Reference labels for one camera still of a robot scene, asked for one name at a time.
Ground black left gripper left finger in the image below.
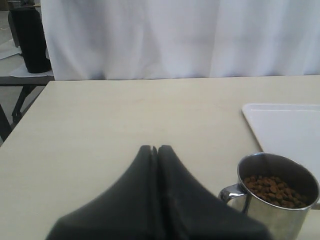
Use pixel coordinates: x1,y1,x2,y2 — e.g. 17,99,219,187
47,145,160,240

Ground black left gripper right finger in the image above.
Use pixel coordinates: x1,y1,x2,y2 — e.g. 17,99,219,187
157,145,272,240

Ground brown pellets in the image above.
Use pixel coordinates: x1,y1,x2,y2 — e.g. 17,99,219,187
243,175,308,209

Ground steel mug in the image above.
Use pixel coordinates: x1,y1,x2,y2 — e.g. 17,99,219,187
218,152,320,240

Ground white plastic tray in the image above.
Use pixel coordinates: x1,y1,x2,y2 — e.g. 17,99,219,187
241,103,320,205

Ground white backdrop curtain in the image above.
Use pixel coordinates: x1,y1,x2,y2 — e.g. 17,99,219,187
40,0,320,80

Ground grey background table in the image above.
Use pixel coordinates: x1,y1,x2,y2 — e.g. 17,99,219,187
0,67,55,143

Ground black cylinder in background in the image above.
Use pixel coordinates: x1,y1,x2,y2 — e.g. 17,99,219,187
10,7,52,74

